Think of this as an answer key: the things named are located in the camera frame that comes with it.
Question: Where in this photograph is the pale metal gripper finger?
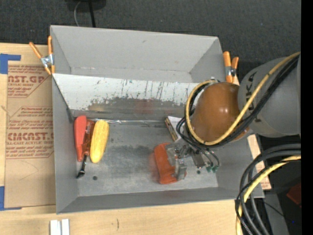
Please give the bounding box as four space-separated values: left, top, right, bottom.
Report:
167 146 183 164
174 159 188 181

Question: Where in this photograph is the orange-red cup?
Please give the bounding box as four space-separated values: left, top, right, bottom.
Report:
151 142 188 185

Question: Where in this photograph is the white and brown box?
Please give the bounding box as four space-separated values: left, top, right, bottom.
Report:
164 116 183 142

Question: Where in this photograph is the yellow toy corn cob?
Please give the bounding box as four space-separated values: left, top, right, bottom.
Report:
89 119 110 164

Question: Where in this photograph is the red tool with black tip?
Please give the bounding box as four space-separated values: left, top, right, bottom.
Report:
73 115 95 179

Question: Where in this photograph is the grey metal bin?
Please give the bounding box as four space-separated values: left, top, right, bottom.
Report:
49 25 265 214

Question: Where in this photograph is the brown cardboard board, red print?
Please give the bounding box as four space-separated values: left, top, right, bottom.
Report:
0 42 272 211

